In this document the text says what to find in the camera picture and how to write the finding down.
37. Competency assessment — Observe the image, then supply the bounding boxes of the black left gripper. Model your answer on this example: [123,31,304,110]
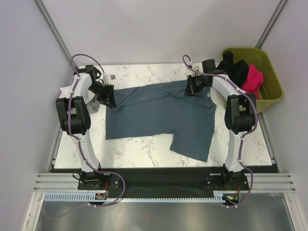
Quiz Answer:
[88,82,116,109]

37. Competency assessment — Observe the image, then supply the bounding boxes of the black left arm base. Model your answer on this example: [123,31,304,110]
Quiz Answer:
[77,171,123,191]

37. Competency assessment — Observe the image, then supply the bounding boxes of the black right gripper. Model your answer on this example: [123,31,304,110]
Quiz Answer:
[183,74,208,96]

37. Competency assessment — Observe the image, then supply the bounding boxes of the left aluminium corner post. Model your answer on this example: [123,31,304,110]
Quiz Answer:
[33,0,76,69]

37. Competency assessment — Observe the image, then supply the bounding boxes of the aluminium corner post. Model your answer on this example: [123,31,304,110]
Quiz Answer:
[255,0,289,49]
[33,0,76,69]

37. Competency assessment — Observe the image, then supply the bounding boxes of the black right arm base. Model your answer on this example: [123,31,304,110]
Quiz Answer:
[204,174,249,191]

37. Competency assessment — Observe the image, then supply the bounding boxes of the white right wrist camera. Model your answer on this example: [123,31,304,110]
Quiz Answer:
[189,62,199,72]

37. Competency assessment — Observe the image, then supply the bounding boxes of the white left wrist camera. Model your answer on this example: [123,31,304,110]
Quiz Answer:
[102,72,116,85]

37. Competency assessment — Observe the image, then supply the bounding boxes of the aluminium frame rail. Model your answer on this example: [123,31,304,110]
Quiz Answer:
[34,173,295,193]

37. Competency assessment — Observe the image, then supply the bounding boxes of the light blue cable duct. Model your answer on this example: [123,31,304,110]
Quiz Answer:
[44,192,238,203]

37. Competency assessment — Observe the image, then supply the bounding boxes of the olive green plastic bin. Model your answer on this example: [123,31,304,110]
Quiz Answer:
[222,47,283,113]

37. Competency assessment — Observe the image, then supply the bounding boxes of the black t-shirt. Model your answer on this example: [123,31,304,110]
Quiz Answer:
[217,51,249,88]

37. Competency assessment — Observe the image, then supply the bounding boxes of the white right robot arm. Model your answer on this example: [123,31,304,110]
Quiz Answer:
[182,54,258,173]

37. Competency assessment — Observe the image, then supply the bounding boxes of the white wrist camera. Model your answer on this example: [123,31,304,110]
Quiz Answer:
[102,72,116,85]
[189,62,199,72]

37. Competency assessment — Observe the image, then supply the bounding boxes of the blue-grey t-shirt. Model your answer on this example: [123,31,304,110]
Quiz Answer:
[105,80,216,162]

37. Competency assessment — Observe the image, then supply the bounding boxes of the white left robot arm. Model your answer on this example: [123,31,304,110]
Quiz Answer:
[55,65,116,173]

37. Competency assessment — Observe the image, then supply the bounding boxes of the pink t-shirt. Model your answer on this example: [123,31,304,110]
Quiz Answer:
[241,64,264,100]

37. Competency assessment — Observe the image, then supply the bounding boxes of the right aluminium corner post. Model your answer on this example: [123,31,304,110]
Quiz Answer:
[255,0,289,49]

